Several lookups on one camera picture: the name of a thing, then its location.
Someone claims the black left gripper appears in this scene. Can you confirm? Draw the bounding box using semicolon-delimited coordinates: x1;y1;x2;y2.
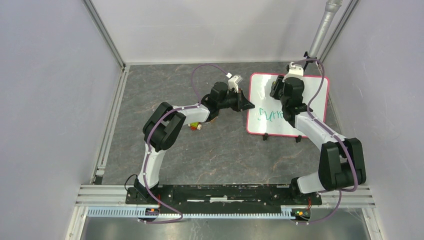
217;88;253;112

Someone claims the pink framed whiteboard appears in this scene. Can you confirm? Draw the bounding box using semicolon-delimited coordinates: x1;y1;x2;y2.
246;72;330;138

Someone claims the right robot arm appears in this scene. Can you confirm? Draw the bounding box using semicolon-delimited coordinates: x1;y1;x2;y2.
270;75;367;204

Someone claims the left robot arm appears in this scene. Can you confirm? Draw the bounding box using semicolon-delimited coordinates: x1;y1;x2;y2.
134;81;255;204

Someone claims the red yellow toy block car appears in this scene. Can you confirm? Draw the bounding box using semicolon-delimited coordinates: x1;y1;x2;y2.
188;122;202;131

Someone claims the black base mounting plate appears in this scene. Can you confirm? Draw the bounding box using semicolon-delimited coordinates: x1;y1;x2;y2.
125;184;323;216

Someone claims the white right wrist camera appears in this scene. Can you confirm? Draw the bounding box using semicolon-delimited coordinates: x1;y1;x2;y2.
285;62;304;79

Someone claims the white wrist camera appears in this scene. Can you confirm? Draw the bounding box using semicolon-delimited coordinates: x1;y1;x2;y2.
228;74;243;93
285;62;304;79

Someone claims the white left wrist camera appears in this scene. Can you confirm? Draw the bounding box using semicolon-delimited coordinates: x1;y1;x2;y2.
228;74;243;93

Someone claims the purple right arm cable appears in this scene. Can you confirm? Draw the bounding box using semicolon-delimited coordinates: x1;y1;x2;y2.
291;58;360;226

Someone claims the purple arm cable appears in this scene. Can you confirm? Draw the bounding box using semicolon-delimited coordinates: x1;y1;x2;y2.
137;63;233;225
291;58;360;226

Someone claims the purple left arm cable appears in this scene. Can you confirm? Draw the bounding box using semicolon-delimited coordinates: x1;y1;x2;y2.
137;63;233;225

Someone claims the white slotted cable duct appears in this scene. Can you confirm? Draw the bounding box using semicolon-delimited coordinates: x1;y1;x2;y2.
87;206;310;220

